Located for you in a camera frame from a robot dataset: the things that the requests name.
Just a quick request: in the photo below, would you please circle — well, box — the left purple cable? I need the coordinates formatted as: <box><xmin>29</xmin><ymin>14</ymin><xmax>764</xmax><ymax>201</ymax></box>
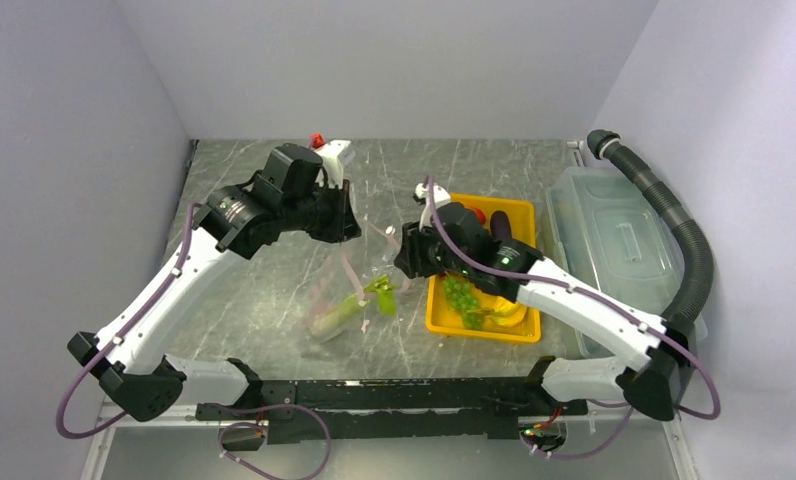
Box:
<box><xmin>54</xmin><ymin>201</ymin><xmax>333</xmax><ymax>480</ymax></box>

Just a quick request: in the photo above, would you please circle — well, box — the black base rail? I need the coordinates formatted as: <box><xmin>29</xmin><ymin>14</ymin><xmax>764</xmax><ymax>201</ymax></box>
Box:
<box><xmin>196</xmin><ymin>377</ymin><xmax>588</xmax><ymax>445</ymax></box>

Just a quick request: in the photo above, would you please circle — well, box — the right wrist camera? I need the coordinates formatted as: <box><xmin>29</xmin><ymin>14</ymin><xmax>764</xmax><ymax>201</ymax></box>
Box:
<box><xmin>412</xmin><ymin>183</ymin><xmax>452</xmax><ymax>221</ymax></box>

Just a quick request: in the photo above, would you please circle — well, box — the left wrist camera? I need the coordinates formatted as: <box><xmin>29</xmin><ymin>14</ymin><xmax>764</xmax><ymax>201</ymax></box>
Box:
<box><xmin>309</xmin><ymin>133</ymin><xmax>355</xmax><ymax>189</ymax></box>

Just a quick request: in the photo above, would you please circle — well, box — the orange red fruit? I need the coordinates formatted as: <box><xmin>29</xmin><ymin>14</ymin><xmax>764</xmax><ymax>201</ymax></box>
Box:
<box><xmin>469</xmin><ymin>207</ymin><xmax>487</xmax><ymax>225</ymax></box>

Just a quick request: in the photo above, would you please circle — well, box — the purple cable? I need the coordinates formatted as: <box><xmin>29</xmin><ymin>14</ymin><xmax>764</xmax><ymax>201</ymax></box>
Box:
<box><xmin>423</xmin><ymin>175</ymin><xmax>723</xmax><ymax>462</ymax></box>
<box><xmin>54</xmin><ymin>201</ymin><xmax>333</xmax><ymax>480</ymax></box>

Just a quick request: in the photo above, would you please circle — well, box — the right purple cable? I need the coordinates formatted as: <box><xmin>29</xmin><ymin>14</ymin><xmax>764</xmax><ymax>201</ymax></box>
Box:
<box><xmin>423</xmin><ymin>175</ymin><xmax>723</xmax><ymax>462</ymax></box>

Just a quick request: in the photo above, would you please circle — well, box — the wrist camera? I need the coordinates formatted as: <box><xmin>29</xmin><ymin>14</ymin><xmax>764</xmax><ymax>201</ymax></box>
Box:
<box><xmin>412</xmin><ymin>183</ymin><xmax>452</xmax><ymax>221</ymax></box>
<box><xmin>309</xmin><ymin>133</ymin><xmax>355</xmax><ymax>189</ymax></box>

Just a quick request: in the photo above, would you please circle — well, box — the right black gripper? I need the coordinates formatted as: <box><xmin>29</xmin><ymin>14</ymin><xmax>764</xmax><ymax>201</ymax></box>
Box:
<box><xmin>394</xmin><ymin>218</ymin><xmax>472</xmax><ymax>279</ymax></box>

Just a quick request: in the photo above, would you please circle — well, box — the green grape bunch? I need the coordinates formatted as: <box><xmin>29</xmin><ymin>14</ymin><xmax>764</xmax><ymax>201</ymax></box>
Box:
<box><xmin>442</xmin><ymin>274</ymin><xmax>485</xmax><ymax>330</ymax></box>

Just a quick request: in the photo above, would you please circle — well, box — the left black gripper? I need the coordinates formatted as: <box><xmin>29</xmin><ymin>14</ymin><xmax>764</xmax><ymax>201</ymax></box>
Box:
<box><xmin>281</xmin><ymin>177</ymin><xmax>362</xmax><ymax>244</ymax></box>

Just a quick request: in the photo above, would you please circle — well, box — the purple eggplant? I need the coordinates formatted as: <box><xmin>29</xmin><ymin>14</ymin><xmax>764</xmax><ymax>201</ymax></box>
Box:
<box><xmin>489</xmin><ymin>210</ymin><xmax>513</xmax><ymax>241</ymax></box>

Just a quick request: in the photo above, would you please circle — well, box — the celery stalk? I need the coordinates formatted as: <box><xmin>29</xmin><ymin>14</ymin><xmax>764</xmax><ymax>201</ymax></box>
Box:
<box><xmin>307</xmin><ymin>275</ymin><xmax>400</xmax><ymax>341</ymax></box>

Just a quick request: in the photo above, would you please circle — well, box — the clear zip top bag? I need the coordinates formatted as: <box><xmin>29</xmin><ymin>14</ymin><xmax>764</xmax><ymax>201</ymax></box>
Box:
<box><xmin>301</xmin><ymin>220</ymin><xmax>410</xmax><ymax>343</ymax></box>

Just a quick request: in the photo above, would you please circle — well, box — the yellow banana bunch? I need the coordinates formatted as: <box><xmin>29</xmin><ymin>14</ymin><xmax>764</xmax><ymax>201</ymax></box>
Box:
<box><xmin>485</xmin><ymin>297</ymin><xmax>527</xmax><ymax>328</ymax></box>

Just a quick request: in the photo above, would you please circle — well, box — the clear plastic storage box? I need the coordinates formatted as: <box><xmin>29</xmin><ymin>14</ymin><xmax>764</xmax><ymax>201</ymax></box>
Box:
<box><xmin>540</xmin><ymin>167</ymin><xmax>683</xmax><ymax>314</ymax></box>

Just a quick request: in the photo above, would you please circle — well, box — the black corrugated hose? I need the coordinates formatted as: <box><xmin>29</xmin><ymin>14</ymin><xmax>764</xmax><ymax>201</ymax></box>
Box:
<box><xmin>586</xmin><ymin>129</ymin><xmax>715</xmax><ymax>333</ymax></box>

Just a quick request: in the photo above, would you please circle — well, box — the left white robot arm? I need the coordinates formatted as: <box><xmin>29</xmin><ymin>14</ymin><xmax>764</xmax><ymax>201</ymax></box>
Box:
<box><xmin>68</xmin><ymin>140</ymin><xmax>361</xmax><ymax>422</ymax></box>

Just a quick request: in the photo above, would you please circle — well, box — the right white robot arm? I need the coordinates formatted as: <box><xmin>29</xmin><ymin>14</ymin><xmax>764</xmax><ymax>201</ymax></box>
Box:
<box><xmin>394</xmin><ymin>195</ymin><xmax>701</xmax><ymax>421</ymax></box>

